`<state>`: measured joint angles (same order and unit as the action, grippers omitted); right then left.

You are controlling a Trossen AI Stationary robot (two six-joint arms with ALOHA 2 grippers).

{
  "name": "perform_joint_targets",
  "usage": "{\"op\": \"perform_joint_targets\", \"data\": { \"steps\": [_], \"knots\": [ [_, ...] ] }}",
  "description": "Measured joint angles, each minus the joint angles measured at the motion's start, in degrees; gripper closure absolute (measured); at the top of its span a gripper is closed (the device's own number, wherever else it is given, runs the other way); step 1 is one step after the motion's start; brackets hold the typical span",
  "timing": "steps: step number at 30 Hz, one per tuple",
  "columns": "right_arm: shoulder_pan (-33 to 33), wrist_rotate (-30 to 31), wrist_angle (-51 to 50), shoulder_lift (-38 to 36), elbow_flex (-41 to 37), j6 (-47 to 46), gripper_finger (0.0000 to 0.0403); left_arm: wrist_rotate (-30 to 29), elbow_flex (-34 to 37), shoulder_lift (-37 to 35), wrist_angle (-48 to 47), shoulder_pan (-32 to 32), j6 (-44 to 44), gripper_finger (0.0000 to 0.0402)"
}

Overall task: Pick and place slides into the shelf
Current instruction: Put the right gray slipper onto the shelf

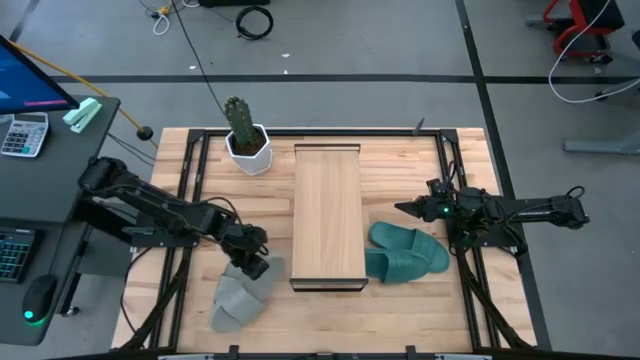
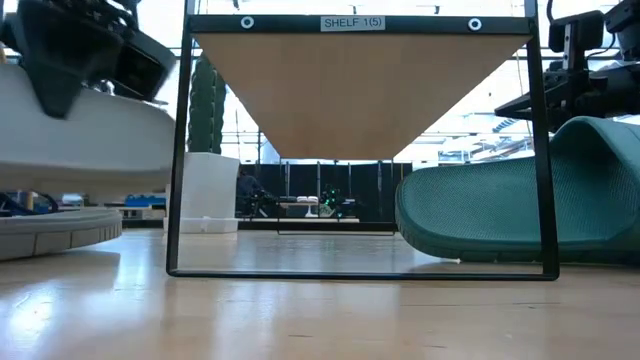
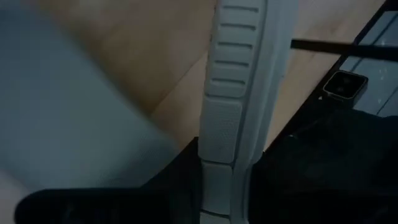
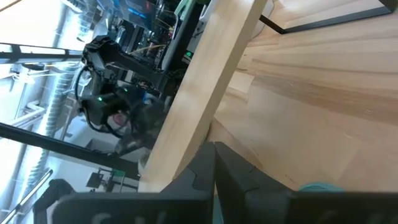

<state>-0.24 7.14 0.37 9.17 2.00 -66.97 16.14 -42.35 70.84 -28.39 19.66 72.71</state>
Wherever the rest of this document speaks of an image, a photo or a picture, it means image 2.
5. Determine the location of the green rubber slide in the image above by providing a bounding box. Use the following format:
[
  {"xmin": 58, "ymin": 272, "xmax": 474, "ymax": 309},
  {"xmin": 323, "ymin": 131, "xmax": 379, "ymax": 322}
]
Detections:
[{"xmin": 394, "ymin": 115, "xmax": 640, "ymax": 265}]

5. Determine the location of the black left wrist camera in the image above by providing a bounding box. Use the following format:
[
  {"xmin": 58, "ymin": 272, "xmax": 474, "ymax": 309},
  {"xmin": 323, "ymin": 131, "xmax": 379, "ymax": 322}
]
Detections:
[{"xmin": 112, "ymin": 29, "xmax": 177, "ymax": 102}]

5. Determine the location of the wooden shelf with black frame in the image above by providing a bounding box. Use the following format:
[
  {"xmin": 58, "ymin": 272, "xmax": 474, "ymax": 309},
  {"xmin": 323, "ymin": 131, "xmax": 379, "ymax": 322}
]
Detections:
[{"xmin": 166, "ymin": 0, "xmax": 560, "ymax": 282}]

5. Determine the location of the white hexagonal plant pot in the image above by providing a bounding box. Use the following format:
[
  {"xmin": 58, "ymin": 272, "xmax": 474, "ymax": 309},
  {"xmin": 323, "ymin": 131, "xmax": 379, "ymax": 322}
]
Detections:
[{"xmin": 164, "ymin": 151, "xmax": 241, "ymax": 235}]

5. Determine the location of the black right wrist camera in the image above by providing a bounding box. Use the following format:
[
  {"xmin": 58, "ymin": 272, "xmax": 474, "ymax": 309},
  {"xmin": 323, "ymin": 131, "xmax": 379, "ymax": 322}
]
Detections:
[{"xmin": 547, "ymin": 9, "xmax": 606, "ymax": 71}]

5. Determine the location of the person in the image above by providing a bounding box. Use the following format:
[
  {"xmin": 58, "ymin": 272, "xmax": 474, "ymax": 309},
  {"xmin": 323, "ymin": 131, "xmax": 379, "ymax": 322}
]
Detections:
[{"xmin": 235, "ymin": 169, "xmax": 267, "ymax": 219}]

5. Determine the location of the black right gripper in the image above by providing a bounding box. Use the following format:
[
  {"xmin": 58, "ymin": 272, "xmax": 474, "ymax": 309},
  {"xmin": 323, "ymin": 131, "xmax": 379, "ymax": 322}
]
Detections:
[{"xmin": 494, "ymin": 62, "xmax": 640, "ymax": 132}]

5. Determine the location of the black metal table frame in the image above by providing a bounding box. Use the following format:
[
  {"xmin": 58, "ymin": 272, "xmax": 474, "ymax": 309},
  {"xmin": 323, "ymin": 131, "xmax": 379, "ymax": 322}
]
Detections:
[{"xmin": 122, "ymin": 218, "xmax": 401, "ymax": 233}]

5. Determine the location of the green cactus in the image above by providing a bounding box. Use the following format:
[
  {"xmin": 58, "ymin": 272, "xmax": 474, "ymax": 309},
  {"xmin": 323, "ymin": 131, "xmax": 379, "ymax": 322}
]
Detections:
[{"xmin": 187, "ymin": 52, "xmax": 228, "ymax": 155}]

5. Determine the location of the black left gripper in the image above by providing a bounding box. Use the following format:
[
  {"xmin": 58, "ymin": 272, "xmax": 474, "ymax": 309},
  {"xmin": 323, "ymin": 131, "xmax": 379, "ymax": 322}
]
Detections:
[{"xmin": 17, "ymin": 0, "xmax": 144, "ymax": 120}]

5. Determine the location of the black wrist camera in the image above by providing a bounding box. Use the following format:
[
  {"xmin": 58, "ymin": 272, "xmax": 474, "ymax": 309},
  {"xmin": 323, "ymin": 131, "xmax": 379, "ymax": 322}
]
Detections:
[
  {"xmin": 112, "ymin": 29, "xmax": 177, "ymax": 102},
  {"xmin": 547, "ymin": 9, "xmax": 606, "ymax": 71}
]

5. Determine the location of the black background partition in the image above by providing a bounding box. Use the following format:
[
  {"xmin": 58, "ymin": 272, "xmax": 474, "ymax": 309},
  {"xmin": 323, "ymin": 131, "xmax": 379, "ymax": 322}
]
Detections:
[{"xmin": 238, "ymin": 161, "xmax": 414, "ymax": 224}]

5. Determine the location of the background robot with green light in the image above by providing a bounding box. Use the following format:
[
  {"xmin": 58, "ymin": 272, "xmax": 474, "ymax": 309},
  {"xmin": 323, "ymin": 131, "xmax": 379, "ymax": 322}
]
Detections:
[{"xmin": 319, "ymin": 183, "xmax": 352, "ymax": 219}]

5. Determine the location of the grey rubber slide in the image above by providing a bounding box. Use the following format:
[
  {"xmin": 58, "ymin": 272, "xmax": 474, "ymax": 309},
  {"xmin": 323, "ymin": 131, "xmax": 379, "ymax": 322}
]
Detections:
[
  {"xmin": 0, "ymin": 63, "xmax": 177, "ymax": 197},
  {"xmin": 0, "ymin": 206, "xmax": 124, "ymax": 262}
]

